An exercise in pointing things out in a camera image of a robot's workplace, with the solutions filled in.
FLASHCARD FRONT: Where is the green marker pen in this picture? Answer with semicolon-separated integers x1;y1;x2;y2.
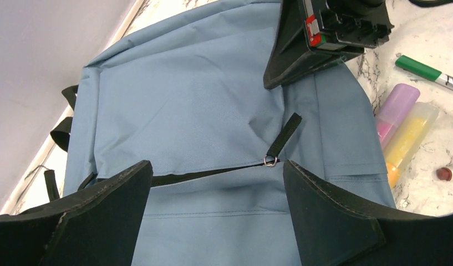
395;55;453;91

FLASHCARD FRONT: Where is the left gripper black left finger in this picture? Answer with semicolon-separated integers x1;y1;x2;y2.
0;160;153;265

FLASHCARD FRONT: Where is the yellow orange highlighter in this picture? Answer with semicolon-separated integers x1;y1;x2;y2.
383;102;439;188

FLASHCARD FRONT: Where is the red marker pen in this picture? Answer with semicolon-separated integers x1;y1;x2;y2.
435;167;452;181

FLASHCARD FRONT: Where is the pink highlighter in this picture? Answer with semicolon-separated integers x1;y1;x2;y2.
375;83;420;149

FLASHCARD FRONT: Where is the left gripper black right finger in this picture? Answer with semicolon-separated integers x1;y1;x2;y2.
283;161;453;265

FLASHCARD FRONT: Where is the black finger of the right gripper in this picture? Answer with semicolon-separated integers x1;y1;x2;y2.
263;1;364;89

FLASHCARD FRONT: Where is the blue student backpack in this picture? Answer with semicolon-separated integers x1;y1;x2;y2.
51;1;394;265

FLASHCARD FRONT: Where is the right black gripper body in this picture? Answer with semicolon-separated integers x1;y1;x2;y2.
303;0;394;51

